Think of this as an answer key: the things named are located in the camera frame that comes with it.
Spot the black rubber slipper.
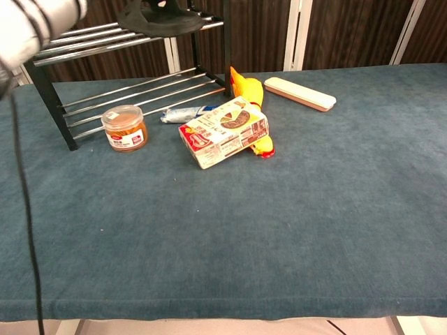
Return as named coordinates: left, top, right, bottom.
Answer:
left=117, top=0, right=207, bottom=38

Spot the blue felt table cover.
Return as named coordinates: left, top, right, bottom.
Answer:
left=0, top=62, right=447, bottom=322

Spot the clear snack jar red label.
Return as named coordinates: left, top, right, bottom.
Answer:
left=101, top=104, right=149, bottom=154

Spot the cream rectangular bar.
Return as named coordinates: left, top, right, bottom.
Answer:
left=263, top=77, right=337, bottom=112

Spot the red white snack carton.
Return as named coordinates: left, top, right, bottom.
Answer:
left=178, top=96, right=270, bottom=170

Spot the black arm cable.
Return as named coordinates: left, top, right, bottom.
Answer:
left=8, top=92, right=45, bottom=335

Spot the black chrome shoe rack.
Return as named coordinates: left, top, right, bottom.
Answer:
left=24, top=0, right=233, bottom=151

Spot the blue white toothpaste tube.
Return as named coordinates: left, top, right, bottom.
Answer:
left=160, top=103, right=221, bottom=125

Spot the white partition post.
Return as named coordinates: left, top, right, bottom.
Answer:
left=163, top=36, right=182, bottom=75
left=389, top=0, right=430, bottom=66
left=285, top=0, right=314, bottom=72

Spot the yellow rubber chicken toy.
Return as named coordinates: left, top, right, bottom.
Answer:
left=229, top=66, right=277, bottom=160

